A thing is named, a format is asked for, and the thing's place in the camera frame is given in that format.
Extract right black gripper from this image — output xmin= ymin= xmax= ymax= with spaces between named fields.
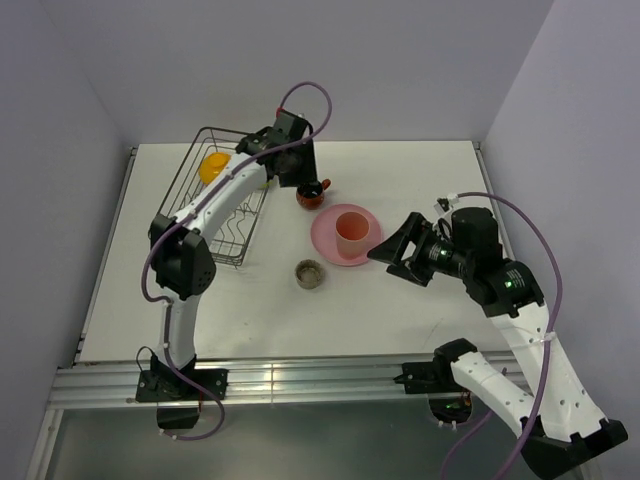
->
xmin=366 ymin=210 xmax=472 ymax=286

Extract dark brown ceramic mug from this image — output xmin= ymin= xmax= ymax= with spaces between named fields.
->
xmin=296 ymin=179 xmax=331 ymax=211

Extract pink plastic cup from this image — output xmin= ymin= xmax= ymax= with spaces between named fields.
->
xmin=335 ymin=211 xmax=370 ymax=259

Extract yellow ribbed bowl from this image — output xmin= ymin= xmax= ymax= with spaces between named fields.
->
xmin=198 ymin=152 xmax=231 ymax=186

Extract small grey speckled bowl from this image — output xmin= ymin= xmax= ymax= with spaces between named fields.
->
xmin=294 ymin=259 xmax=325 ymax=290

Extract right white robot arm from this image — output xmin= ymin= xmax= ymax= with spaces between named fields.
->
xmin=367 ymin=207 xmax=628 ymax=479

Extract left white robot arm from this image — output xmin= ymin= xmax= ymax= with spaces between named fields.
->
xmin=141 ymin=109 xmax=317 ymax=399

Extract pink round plate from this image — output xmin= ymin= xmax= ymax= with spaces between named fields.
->
xmin=310 ymin=204 xmax=383 ymax=267

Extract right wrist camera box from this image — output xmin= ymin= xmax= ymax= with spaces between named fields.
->
xmin=434 ymin=194 xmax=459 ymax=218

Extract black wire dish rack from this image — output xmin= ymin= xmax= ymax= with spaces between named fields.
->
xmin=158 ymin=127 xmax=268 ymax=268

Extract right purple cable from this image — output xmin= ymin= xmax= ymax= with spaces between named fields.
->
xmin=439 ymin=191 xmax=566 ymax=480

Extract purple cable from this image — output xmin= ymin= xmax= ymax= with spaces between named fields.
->
xmin=439 ymin=191 xmax=566 ymax=480
xmin=140 ymin=82 xmax=334 ymax=442

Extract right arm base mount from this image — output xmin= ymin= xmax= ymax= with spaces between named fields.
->
xmin=393 ymin=362 xmax=451 ymax=395

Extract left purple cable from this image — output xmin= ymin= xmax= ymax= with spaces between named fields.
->
xmin=140 ymin=82 xmax=334 ymax=442

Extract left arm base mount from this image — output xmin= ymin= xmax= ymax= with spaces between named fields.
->
xmin=135 ymin=353 xmax=229 ymax=441

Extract aluminium frame rail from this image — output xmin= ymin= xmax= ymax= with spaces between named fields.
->
xmin=46 ymin=354 xmax=432 ymax=410

